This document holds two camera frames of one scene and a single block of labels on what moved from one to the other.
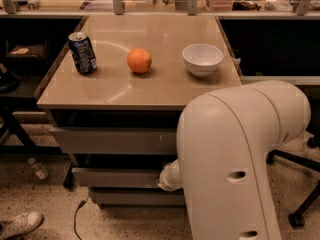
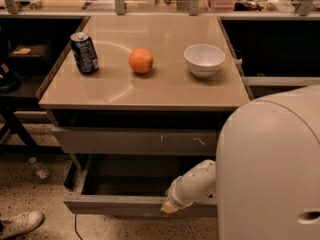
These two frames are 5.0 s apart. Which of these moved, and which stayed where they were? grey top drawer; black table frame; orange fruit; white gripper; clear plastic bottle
Moved: white gripper
Stayed: orange fruit; grey top drawer; black table frame; clear plastic bottle
